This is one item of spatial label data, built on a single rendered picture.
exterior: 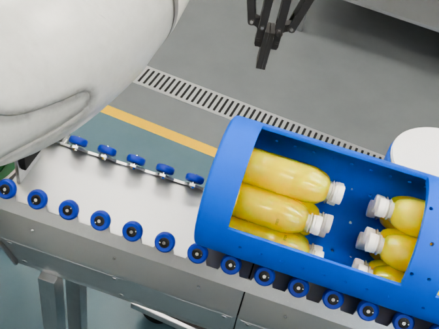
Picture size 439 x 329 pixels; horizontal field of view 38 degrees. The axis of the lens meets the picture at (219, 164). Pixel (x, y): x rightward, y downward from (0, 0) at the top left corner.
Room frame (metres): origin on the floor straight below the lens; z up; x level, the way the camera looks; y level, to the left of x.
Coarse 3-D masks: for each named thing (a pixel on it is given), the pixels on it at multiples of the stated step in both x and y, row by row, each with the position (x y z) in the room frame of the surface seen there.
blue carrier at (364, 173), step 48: (240, 144) 0.90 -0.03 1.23; (288, 144) 1.03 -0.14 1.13; (384, 192) 1.00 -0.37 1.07; (432, 192) 0.87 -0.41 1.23; (240, 240) 0.77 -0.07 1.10; (336, 240) 0.93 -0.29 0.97; (432, 240) 0.77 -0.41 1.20; (336, 288) 0.75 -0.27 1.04; (384, 288) 0.73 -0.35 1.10; (432, 288) 0.72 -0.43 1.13
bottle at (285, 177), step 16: (256, 160) 0.90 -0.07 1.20; (272, 160) 0.91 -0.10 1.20; (288, 160) 0.92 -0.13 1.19; (256, 176) 0.88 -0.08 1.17; (272, 176) 0.88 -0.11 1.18; (288, 176) 0.88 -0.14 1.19; (304, 176) 0.88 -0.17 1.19; (320, 176) 0.89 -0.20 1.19; (288, 192) 0.87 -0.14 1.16; (304, 192) 0.86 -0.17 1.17; (320, 192) 0.87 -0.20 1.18
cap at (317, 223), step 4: (316, 216) 0.85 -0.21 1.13; (320, 216) 0.85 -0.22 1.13; (316, 220) 0.83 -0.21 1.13; (320, 220) 0.84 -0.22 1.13; (312, 224) 0.83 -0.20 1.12; (316, 224) 0.83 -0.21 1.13; (320, 224) 0.83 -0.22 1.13; (312, 228) 0.82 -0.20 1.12; (316, 228) 0.82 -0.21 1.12; (312, 232) 0.82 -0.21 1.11; (316, 232) 0.82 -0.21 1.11
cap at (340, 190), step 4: (336, 184) 0.90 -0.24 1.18; (336, 188) 0.88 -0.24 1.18; (340, 188) 0.88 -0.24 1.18; (344, 188) 0.89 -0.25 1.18; (336, 192) 0.88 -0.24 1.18; (340, 192) 0.88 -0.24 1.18; (336, 196) 0.87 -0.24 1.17; (340, 196) 0.87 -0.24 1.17; (332, 200) 0.87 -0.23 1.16; (336, 200) 0.87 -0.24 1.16; (340, 200) 0.87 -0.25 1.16
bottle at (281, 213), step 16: (240, 192) 0.85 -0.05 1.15; (256, 192) 0.86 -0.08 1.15; (272, 192) 0.88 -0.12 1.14; (240, 208) 0.83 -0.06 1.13; (256, 208) 0.83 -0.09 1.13; (272, 208) 0.83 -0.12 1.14; (288, 208) 0.84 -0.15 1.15; (304, 208) 0.85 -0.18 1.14; (256, 224) 0.83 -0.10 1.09; (272, 224) 0.82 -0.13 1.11; (288, 224) 0.81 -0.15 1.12; (304, 224) 0.82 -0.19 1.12
